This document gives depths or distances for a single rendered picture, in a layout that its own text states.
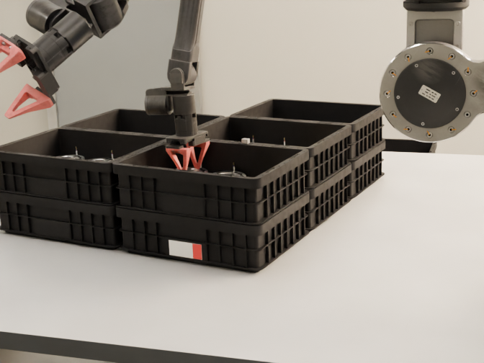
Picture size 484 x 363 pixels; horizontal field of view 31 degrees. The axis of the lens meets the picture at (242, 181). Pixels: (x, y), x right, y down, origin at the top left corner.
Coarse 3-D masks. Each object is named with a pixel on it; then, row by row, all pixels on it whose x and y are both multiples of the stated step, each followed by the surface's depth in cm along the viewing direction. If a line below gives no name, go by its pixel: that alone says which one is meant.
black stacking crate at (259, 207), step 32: (160, 160) 224; (224, 160) 225; (256, 160) 221; (128, 192) 208; (160, 192) 203; (192, 192) 199; (224, 192) 195; (256, 192) 192; (288, 192) 207; (256, 224) 193
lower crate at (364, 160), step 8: (384, 144) 266; (368, 152) 254; (376, 152) 260; (360, 160) 248; (368, 160) 254; (376, 160) 264; (352, 168) 244; (360, 168) 252; (368, 168) 258; (376, 168) 264; (352, 176) 247; (360, 176) 251; (368, 176) 259; (376, 176) 265; (352, 184) 247; (360, 184) 253; (368, 184) 258; (352, 192) 248; (360, 192) 251
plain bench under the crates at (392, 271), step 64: (384, 192) 255; (448, 192) 253; (0, 256) 214; (64, 256) 212; (128, 256) 211; (320, 256) 206; (384, 256) 205; (448, 256) 203; (0, 320) 178; (64, 320) 177; (128, 320) 175; (192, 320) 174; (256, 320) 173; (320, 320) 172; (384, 320) 171; (448, 320) 170
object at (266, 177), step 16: (160, 144) 225; (224, 144) 224; (240, 144) 222; (256, 144) 221; (128, 160) 212; (288, 160) 204; (304, 160) 211; (144, 176) 203; (160, 176) 201; (176, 176) 199; (192, 176) 197; (208, 176) 195; (224, 176) 193; (240, 176) 192; (256, 176) 191; (272, 176) 196
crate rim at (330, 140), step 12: (216, 120) 252; (252, 120) 253; (264, 120) 251; (276, 120) 249; (288, 120) 248; (336, 132) 232; (348, 132) 237; (264, 144) 221; (324, 144) 222; (312, 156) 216
